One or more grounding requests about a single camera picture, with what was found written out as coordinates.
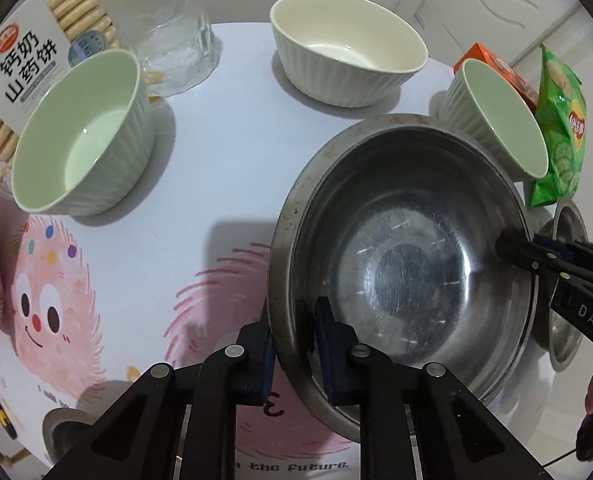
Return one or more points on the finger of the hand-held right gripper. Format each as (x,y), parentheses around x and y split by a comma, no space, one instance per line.
(549,247)
(516,250)

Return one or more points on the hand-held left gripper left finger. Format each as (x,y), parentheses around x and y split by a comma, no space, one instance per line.
(268,380)

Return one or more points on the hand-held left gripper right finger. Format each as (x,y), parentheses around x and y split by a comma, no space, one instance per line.
(334,370)

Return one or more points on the large stainless steel bowl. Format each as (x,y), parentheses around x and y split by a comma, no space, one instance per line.
(401,260)

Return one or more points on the pale green ribbed bowl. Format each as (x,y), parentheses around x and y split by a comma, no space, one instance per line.
(76,125)
(496,110)

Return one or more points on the small stainless steel bowl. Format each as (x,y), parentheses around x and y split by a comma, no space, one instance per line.
(64,420)
(569,220)

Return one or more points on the green potato chips bag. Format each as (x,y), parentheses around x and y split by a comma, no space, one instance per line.
(561,110)

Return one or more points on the orange snack box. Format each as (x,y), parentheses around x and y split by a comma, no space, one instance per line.
(521,85)

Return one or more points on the printed monster tablecloth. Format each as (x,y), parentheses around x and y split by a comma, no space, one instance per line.
(226,160)

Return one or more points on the cream ribbed bowl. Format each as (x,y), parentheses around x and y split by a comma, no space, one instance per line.
(346,25)

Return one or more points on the clear glass jar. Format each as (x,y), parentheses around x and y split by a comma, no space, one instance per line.
(176,50)

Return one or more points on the biscuit packet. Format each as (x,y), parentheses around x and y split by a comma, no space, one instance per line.
(26,50)

